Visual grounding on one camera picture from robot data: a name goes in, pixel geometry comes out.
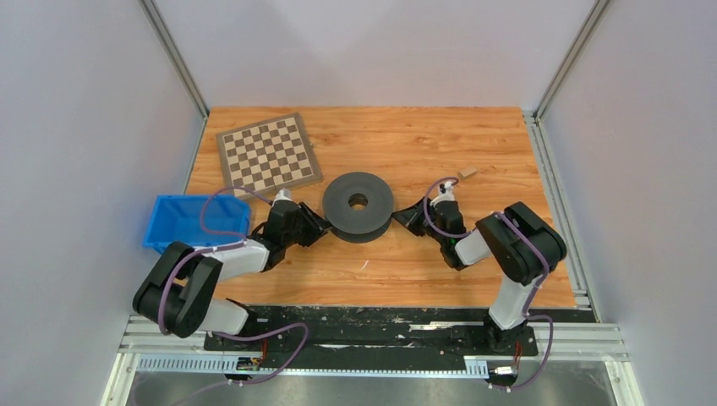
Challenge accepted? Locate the black perforated cable spool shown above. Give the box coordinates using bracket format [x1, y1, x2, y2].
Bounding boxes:
[322, 172, 394, 244]

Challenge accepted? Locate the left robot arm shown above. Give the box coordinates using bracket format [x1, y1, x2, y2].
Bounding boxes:
[132, 199, 331, 350]

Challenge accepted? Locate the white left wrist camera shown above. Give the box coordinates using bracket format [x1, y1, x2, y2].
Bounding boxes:
[271, 188, 293, 206]

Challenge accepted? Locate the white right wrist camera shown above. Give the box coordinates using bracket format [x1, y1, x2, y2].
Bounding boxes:
[431, 180, 455, 206]

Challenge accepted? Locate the blue plastic bin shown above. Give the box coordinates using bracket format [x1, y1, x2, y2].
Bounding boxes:
[141, 195, 251, 254]

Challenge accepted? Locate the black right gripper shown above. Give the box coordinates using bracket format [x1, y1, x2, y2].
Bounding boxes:
[392, 197, 446, 246]

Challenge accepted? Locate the small wooden block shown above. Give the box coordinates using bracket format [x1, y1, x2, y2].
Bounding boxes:
[457, 167, 478, 180]

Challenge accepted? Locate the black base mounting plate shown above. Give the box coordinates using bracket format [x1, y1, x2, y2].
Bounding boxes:
[204, 305, 539, 371]

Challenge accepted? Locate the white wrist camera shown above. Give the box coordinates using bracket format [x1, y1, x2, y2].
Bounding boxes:
[431, 180, 455, 206]
[271, 188, 293, 206]

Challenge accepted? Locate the aluminium frame rail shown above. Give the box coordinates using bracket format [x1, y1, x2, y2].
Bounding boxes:
[101, 316, 644, 405]

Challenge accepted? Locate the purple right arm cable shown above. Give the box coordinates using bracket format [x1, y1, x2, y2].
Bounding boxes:
[423, 176, 556, 392]

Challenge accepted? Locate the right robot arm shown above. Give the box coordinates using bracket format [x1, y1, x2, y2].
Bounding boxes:
[391, 198, 567, 354]

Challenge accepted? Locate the wooden chessboard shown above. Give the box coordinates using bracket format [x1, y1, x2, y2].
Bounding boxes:
[216, 112, 323, 200]

